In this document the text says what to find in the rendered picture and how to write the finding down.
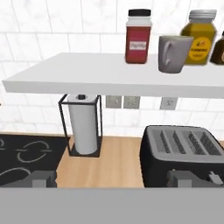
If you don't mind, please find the grey mug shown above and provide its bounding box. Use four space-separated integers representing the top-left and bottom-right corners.
157 35 194 74

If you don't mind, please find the white wall shelf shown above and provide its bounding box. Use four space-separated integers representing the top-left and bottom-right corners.
2 52 224 100

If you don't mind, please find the yellow jar grey lid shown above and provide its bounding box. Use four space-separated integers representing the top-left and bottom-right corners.
179 9 218 67

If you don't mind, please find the grey wall outlet plate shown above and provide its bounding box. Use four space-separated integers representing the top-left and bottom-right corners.
122 95 141 110

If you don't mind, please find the grey wall switch plate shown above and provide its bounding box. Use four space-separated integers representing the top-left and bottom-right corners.
105 94 123 109

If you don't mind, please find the red spice jar black lid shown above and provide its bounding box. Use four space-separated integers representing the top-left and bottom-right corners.
124 9 153 65

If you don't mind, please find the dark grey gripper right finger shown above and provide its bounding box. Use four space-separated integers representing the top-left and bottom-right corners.
166 170 224 189

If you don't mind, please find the dark brown jar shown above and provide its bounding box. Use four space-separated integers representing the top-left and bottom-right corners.
209 31 224 67

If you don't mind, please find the black hob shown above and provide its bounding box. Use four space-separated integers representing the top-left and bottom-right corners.
0 133 69 187

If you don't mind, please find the black four-slot toaster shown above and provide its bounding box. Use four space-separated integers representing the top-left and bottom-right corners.
139 124 224 188

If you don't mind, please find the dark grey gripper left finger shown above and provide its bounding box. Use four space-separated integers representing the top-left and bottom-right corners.
2 170 58 189

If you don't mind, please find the white paper towel roll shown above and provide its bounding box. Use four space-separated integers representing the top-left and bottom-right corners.
66 94 99 155

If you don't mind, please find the black wire paper towel holder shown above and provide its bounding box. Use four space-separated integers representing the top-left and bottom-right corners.
58 94 103 158

